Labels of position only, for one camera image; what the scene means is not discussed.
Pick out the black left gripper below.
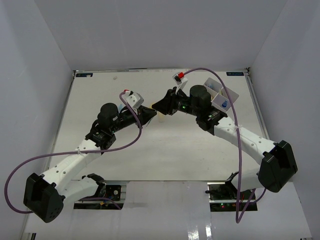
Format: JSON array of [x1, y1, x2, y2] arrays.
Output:
[[110, 105, 157, 134]]

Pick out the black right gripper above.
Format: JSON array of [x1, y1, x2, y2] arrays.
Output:
[[152, 87, 200, 117]]

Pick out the blue capped small marker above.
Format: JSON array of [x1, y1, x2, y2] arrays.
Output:
[[221, 100, 228, 108]]

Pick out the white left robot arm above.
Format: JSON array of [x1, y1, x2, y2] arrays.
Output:
[[23, 103, 157, 223]]

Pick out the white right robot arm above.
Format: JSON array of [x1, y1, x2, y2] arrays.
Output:
[[152, 85, 298, 200]]

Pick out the white divided organizer box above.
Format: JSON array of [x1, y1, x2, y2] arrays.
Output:
[[203, 77, 239, 113]]

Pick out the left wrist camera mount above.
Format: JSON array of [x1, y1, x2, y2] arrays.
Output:
[[124, 89, 144, 109]]

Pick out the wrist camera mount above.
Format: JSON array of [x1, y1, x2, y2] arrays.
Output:
[[172, 72, 188, 94], [124, 89, 144, 109]]

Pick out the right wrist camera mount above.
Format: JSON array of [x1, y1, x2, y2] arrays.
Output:
[[172, 72, 188, 94]]

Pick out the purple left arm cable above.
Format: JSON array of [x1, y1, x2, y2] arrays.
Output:
[[4, 91, 143, 214]]

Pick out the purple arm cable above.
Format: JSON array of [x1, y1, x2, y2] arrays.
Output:
[[183, 67, 266, 224], [4, 91, 143, 214]]

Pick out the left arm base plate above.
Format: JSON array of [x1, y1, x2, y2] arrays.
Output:
[[73, 184, 127, 210]]

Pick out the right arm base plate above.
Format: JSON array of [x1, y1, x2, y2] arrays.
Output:
[[205, 172, 258, 212]]

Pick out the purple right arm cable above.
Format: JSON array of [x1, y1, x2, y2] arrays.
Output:
[[183, 67, 266, 224]]

